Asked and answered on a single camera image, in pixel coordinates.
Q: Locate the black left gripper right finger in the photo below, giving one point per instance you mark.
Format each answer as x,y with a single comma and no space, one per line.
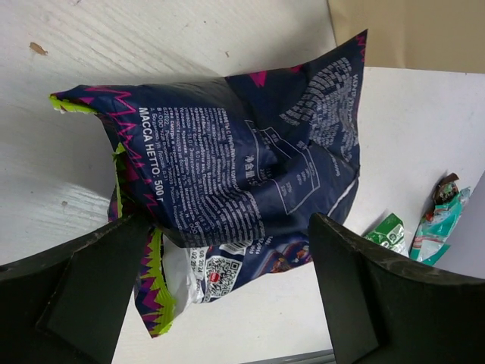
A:
382,307

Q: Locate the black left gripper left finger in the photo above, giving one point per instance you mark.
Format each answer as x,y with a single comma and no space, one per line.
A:
67,304

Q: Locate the green candy bag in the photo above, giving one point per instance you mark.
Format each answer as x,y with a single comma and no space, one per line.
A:
389,233

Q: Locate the teal candy bag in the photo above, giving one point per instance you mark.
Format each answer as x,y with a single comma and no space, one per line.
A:
438,222

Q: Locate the dark blue candy bag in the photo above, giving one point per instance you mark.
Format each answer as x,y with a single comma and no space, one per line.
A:
229,171

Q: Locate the brown paper bag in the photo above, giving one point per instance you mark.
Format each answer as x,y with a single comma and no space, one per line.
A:
431,35

